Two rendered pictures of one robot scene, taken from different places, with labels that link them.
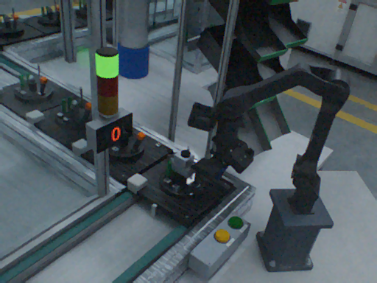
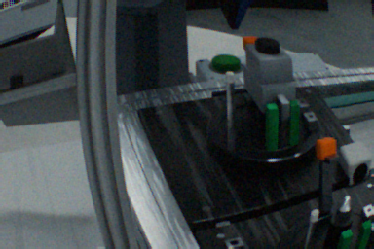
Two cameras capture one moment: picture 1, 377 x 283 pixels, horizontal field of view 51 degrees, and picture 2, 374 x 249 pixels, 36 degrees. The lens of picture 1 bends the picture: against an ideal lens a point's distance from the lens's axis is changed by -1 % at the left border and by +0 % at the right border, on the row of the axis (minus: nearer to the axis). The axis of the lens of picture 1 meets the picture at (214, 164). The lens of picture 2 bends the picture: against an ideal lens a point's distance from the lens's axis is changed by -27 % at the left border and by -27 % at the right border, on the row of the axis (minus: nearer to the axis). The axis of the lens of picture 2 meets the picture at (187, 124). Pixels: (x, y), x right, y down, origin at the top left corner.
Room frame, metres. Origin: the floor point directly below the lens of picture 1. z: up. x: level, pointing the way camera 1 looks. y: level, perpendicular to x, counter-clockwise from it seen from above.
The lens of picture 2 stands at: (1.47, 0.55, 1.40)
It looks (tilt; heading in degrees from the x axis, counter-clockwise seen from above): 30 degrees down; 228
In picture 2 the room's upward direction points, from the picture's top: 3 degrees counter-clockwise
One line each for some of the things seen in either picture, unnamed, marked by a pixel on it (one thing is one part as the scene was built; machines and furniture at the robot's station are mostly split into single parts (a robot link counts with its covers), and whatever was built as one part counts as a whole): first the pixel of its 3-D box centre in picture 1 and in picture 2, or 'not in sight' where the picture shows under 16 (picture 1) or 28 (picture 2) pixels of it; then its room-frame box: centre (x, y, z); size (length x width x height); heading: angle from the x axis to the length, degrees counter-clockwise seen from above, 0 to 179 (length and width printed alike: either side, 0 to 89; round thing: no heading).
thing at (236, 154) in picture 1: (240, 157); not in sight; (0.86, -0.06, 1.17); 0.07 x 0.07 x 0.06; 62
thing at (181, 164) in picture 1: (182, 160); (272, 73); (0.94, 0.10, 1.06); 0.08 x 0.04 x 0.07; 61
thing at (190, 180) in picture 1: (182, 181); (270, 133); (0.94, 0.09, 0.98); 0.14 x 0.14 x 0.02
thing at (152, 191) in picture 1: (181, 186); (269, 149); (0.94, 0.09, 0.96); 0.24 x 0.24 x 0.02; 61
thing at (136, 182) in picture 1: (137, 183); (355, 164); (0.90, 0.22, 0.97); 0.05 x 0.05 x 0.04; 61
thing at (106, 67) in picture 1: (107, 63); not in sight; (0.83, 0.28, 1.38); 0.05 x 0.05 x 0.05
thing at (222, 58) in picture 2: (235, 222); (226, 65); (0.82, -0.09, 0.96); 0.04 x 0.04 x 0.02
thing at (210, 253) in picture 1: (220, 243); (272, 81); (0.76, -0.06, 0.93); 0.21 x 0.07 x 0.06; 151
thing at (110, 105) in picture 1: (107, 101); not in sight; (0.83, 0.28, 1.28); 0.05 x 0.05 x 0.05
